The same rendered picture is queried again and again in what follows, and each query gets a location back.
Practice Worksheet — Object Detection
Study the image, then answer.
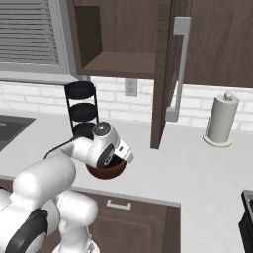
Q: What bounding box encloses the black three-tier stand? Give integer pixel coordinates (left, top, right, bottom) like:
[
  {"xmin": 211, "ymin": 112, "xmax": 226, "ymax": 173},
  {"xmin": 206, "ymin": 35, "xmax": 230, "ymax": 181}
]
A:
[{"xmin": 63, "ymin": 80, "xmax": 101, "ymax": 140}]

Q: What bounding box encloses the dark sink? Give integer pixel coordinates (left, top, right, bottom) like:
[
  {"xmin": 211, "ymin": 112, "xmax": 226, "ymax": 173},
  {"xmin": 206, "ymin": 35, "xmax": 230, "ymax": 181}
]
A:
[{"xmin": 0, "ymin": 114, "xmax": 37, "ymax": 153}]

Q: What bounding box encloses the brown base cabinet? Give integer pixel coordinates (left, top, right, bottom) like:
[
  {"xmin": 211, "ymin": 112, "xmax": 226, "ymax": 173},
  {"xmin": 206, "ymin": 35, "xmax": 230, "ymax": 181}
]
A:
[{"xmin": 0, "ymin": 177, "xmax": 182, "ymax": 253}]

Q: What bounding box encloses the open brown wall cabinet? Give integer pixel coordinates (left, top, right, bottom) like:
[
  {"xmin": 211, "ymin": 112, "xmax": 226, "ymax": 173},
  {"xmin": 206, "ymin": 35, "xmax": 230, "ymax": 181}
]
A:
[{"xmin": 66, "ymin": 0, "xmax": 166, "ymax": 81}]

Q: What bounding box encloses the window with grey blinds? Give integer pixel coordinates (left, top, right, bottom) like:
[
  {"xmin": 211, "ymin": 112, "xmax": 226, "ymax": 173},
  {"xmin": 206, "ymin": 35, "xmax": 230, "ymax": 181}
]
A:
[{"xmin": 0, "ymin": 0, "xmax": 91, "ymax": 85}]

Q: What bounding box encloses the white paper towel roll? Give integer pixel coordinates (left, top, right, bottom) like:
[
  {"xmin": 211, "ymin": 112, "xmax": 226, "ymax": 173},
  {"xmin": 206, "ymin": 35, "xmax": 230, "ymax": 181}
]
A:
[{"xmin": 202, "ymin": 91, "xmax": 241, "ymax": 148}]

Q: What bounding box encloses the black cooker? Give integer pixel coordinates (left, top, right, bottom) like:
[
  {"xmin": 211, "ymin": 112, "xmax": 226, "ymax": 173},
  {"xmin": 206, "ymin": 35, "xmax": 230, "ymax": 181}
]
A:
[{"xmin": 237, "ymin": 189, "xmax": 253, "ymax": 253}]

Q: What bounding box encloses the grey cabinet door handle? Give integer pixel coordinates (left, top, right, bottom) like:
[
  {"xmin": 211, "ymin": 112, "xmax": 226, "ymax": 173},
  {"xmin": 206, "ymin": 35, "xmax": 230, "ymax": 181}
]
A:
[{"xmin": 165, "ymin": 16, "xmax": 193, "ymax": 124}]

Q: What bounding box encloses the brown cabinet door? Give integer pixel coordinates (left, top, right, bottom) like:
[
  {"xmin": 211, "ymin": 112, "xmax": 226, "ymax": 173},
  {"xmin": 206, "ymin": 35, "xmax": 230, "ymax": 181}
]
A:
[{"xmin": 149, "ymin": 0, "xmax": 194, "ymax": 150}]

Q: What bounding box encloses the grey drawer handle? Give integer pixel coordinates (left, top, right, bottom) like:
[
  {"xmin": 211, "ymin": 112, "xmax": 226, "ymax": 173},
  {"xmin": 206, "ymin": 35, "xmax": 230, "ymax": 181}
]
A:
[{"xmin": 106, "ymin": 199, "xmax": 132, "ymax": 211}]

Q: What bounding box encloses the brown drawer front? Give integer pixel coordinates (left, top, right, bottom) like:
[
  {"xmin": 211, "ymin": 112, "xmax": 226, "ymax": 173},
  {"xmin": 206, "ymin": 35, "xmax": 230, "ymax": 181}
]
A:
[{"xmin": 86, "ymin": 192, "xmax": 170, "ymax": 253}]

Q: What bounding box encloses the closed brown wall cabinet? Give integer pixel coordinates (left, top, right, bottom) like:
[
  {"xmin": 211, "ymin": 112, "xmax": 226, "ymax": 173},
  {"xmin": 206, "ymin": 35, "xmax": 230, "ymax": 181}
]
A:
[{"xmin": 182, "ymin": 0, "xmax": 253, "ymax": 89}]

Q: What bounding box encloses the brown bowl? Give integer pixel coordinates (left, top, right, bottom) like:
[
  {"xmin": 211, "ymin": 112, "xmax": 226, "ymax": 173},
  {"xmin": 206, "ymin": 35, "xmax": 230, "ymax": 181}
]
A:
[{"xmin": 85, "ymin": 157, "xmax": 128, "ymax": 181}]

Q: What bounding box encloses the white wall socket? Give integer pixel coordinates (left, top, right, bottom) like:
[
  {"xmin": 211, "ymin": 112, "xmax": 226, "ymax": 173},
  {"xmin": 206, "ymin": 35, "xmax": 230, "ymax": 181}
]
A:
[{"xmin": 124, "ymin": 77, "xmax": 138, "ymax": 98}]

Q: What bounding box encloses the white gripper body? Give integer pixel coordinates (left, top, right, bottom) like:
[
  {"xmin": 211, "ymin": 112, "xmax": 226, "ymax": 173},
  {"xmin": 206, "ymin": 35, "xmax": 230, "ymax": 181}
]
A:
[{"xmin": 120, "ymin": 139, "xmax": 135, "ymax": 164}]

